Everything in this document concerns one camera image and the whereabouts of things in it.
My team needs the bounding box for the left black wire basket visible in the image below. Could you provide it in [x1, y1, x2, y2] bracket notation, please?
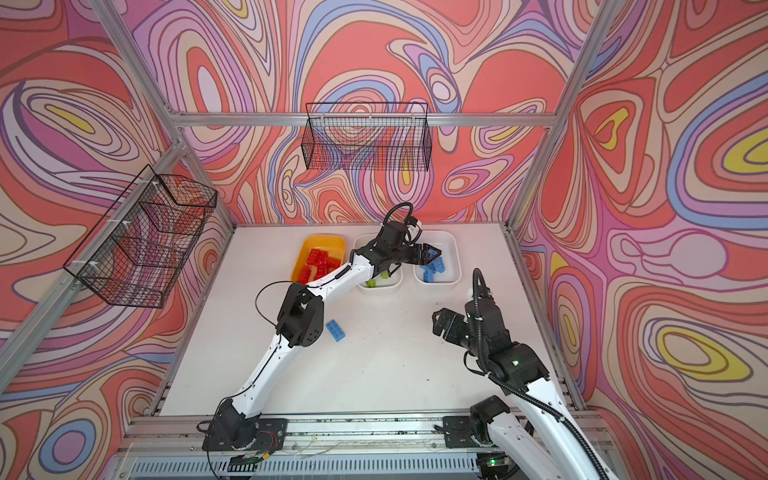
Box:
[63, 166, 218, 309]

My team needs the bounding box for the red lego brick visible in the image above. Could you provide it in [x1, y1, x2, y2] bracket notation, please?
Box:
[314, 268, 330, 280]
[325, 257, 341, 271]
[316, 250, 329, 265]
[306, 249, 320, 266]
[297, 264, 313, 285]

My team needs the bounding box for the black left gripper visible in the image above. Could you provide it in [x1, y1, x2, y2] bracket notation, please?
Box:
[389, 243, 440, 267]

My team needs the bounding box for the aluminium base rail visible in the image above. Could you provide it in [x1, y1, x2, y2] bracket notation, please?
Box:
[107, 410, 607, 480]

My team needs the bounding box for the right white plastic bin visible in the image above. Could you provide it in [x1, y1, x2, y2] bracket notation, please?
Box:
[414, 230, 462, 286]

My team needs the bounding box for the yellow plastic bin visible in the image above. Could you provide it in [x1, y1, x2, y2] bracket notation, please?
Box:
[291, 234, 346, 283]

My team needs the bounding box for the white plastic bin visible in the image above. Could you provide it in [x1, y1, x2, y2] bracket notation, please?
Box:
[414, 230, 462, 286]
[353, 233, 404, 296]

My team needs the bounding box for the black wire basket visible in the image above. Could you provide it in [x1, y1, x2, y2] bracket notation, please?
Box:
[63, 166, 218, 309]
[301, 101, 433, 172]

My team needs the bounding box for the middle white plastic bin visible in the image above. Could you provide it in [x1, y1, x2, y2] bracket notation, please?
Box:
[353, 233, 404, 296]

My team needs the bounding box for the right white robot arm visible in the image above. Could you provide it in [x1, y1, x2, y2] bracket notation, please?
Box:
[432, 295, 617, 479]

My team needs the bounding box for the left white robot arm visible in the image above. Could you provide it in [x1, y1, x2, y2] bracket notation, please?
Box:
[198, 220, 441, 452]

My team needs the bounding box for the back black wire basket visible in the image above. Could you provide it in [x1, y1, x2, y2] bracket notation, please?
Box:
[301, 101, 433, 172]

